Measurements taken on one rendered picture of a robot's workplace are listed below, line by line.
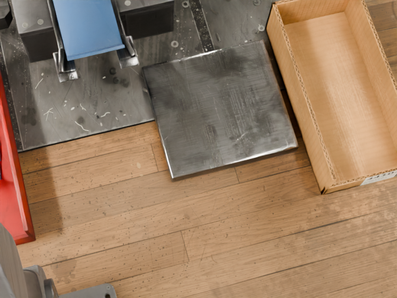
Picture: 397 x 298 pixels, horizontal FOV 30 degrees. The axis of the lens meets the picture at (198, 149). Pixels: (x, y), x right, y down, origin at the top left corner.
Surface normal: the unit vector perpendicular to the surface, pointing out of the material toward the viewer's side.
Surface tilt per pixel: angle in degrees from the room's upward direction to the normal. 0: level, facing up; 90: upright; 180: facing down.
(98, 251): 0
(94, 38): 0
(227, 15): 0
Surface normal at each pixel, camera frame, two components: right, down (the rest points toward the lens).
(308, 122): -0.96, 0.24
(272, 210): 0.05, -0.33
